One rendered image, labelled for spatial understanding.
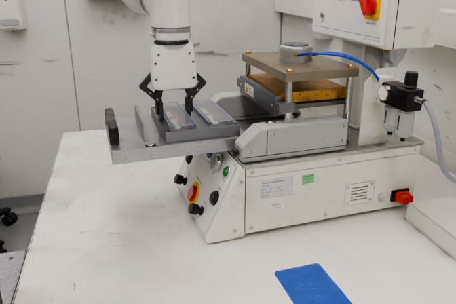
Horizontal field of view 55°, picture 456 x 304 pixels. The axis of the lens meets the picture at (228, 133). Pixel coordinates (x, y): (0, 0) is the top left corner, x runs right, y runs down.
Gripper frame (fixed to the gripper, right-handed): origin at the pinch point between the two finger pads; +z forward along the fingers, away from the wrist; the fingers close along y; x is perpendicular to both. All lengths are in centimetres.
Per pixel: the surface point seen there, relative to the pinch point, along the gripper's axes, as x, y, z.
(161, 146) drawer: -10.9, -5.2, 4.6
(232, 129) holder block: -9.9, 10.7, 2.8
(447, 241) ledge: -35, 50, 24
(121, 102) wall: 154, -1, 39
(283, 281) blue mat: -33.0, 13.4, 26.3
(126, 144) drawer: -8.1, -11.9, 4.4
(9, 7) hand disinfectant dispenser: 147, -50, -15
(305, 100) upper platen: -10.2, 28.1, -2.4
